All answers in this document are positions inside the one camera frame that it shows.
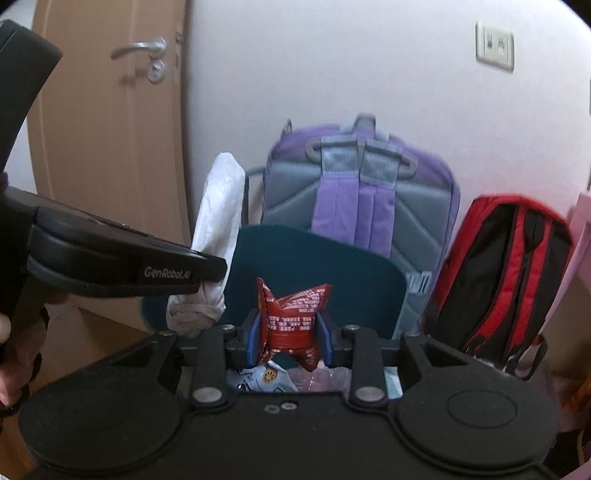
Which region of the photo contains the blue white snack wrapper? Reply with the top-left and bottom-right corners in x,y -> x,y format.
227,360 -> 298,393

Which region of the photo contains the person's left hand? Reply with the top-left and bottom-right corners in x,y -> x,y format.
0,314 -> 44,409

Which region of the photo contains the pink wooden furniture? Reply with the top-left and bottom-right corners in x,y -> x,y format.
545,191 -> 591,324

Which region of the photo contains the purple grey backpack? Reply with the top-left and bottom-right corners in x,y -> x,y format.
261,113 -> 461,340

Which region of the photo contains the white wall outlet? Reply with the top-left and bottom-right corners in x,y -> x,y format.
475,21 -> 515,72

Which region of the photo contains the red snack wrapper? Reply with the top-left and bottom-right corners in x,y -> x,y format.
256,277 -> 333,372

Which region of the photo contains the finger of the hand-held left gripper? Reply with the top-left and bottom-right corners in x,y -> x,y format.
193,251 -> 228,291

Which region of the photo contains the metal door handle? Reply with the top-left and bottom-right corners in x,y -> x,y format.
111,38 -> 168,61

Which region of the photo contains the white plastic bag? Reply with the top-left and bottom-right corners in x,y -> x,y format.
167,152 -> 246,337

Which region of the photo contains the teal plastic waste bin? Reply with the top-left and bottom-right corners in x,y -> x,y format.
142,224 -> 408,398

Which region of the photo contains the pink plastic bag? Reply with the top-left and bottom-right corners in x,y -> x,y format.
288,364 -> 354,393

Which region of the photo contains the brown wooden door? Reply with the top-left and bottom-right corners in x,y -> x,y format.
25,0 -> 195,335

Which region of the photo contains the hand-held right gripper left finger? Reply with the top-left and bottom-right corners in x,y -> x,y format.
111,310 -> 263,409

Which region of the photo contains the red black backpack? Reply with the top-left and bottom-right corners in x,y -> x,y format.
422,194 -> 575,381

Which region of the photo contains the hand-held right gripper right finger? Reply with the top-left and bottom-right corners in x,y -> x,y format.
316,311 -> 490,409

